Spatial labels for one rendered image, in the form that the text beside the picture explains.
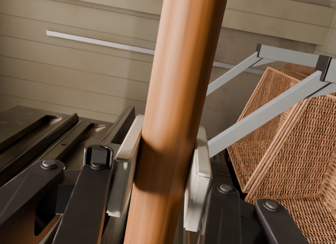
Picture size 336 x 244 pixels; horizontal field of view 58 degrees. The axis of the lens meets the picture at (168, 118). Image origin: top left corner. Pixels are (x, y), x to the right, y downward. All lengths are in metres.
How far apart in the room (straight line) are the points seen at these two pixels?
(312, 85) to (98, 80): 2.67
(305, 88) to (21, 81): 3.07
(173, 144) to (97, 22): 2.89
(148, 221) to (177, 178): 0.03
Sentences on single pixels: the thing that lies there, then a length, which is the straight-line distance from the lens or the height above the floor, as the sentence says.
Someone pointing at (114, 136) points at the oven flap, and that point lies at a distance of 1.24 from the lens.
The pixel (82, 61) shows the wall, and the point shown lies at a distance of 3.11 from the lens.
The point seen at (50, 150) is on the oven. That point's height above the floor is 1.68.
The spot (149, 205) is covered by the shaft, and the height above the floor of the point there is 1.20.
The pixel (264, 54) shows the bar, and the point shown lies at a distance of 1.04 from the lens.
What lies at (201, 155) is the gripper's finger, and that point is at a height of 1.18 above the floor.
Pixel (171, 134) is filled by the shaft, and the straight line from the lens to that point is 0.15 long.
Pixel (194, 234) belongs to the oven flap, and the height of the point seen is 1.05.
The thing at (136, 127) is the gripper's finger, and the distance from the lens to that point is 0.17.
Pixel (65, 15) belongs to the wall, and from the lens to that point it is 3.12.
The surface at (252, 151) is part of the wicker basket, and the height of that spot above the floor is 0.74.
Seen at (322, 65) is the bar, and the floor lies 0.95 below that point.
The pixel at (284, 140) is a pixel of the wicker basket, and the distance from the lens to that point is 1.17.
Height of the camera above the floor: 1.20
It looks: level
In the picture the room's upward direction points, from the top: 79 degrees counter-clockwise
